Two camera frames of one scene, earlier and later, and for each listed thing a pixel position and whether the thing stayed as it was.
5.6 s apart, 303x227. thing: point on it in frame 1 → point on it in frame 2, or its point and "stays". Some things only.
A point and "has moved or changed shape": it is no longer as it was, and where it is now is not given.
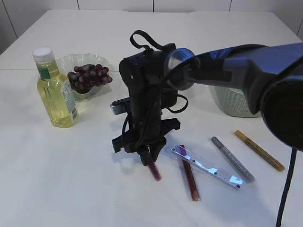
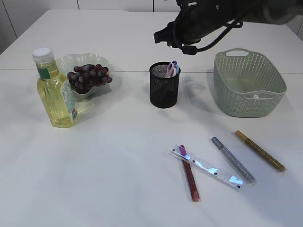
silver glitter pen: x=238 y=164 stays
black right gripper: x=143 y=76 → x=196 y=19
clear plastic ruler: x=218 y=171 stays
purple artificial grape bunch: x=85 y=77 stays
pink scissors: x=155 y=170 has moved or changed shape
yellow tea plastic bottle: x=56 y=90 stays
